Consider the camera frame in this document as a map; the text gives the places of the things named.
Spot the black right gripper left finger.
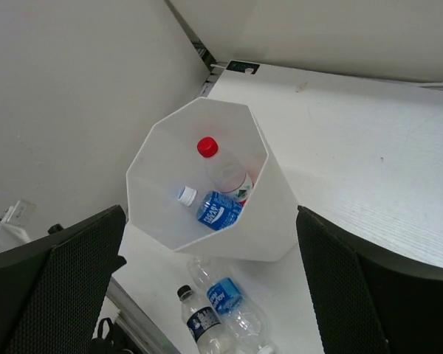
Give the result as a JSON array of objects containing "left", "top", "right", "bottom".
[{"left": 0, "top": 205, "right": 126, "bottom": 353}]

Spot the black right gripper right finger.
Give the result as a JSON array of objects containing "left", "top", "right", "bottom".
[{"left": 296, "top": 206, "right": 443, "bottom": 353}]

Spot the black cap pepsi bottle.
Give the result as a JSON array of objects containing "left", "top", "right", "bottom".
[{"left": 177, "top": 285, "right": 235, "bottom": 354}]

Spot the blue label upright-lying bottle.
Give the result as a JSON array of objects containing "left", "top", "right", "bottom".
[{"left": 178, "top": 186, "right": 243, "bottom": 231}]

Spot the red cap water bottle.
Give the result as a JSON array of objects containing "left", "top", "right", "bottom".
[{"left": 196, "top": 136, "right": 254, "bottom": 205}]

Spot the white octagonal bin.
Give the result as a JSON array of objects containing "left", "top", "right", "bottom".
[{"left": 126, "top": 97, "right": 297, "bottom": 262}]

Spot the crushed clear blue-label bottle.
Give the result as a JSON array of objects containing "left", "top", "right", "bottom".
[{"left": 188, "top": 256, "right": 278, "bottom": 353}]

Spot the black corner label plate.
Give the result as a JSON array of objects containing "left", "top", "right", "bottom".
[{"left": 225, "top": 60, "right": 260, "bottom": 74}]

